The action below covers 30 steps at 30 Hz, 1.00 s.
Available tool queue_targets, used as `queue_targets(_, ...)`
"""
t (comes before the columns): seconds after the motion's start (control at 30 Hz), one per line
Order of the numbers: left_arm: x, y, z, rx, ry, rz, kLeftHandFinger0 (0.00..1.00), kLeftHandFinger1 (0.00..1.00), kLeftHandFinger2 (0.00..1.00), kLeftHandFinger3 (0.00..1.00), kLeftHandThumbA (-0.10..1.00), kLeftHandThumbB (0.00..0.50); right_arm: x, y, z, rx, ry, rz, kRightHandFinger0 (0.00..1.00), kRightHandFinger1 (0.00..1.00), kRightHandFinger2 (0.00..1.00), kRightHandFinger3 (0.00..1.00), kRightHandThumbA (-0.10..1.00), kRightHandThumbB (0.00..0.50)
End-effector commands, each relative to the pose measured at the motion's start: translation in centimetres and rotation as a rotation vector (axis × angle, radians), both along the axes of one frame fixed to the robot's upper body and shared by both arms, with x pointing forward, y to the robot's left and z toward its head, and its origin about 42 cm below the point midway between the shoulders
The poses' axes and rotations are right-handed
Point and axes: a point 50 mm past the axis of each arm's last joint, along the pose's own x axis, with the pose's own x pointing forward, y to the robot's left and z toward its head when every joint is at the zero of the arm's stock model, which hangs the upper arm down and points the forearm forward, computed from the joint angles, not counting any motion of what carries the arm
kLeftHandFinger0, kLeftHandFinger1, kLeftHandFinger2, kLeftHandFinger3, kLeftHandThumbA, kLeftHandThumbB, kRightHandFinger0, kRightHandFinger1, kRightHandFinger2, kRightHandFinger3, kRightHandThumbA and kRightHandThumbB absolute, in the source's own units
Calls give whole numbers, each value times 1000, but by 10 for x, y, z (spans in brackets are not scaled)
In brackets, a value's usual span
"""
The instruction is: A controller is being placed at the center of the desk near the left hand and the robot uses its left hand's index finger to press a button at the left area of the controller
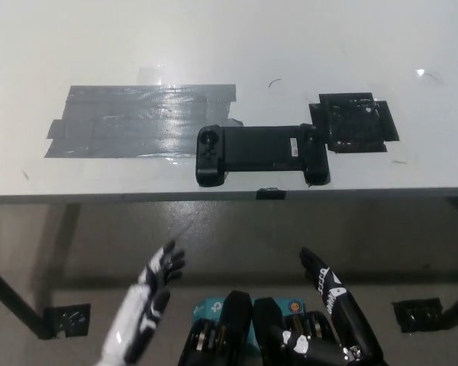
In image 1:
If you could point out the black and white right hand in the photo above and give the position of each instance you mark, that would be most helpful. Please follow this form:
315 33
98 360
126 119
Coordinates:
336 293

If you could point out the white and black left hand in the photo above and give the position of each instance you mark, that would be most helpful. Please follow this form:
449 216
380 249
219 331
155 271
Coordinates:
137 320

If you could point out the black game controller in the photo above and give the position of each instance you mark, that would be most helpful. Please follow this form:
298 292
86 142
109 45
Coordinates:
252 148

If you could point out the black desk leg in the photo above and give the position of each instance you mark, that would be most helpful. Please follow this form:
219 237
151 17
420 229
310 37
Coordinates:
15 301

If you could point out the teal router box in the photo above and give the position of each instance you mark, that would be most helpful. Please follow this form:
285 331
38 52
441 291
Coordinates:
210 307

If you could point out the small black tape piece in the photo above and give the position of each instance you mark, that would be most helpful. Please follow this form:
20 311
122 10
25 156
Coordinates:
271 194

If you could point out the black tape square patch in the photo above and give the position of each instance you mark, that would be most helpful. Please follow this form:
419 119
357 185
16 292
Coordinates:
353 122

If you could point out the grey duct tape patch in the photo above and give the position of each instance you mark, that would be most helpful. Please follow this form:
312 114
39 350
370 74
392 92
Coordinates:
129 122

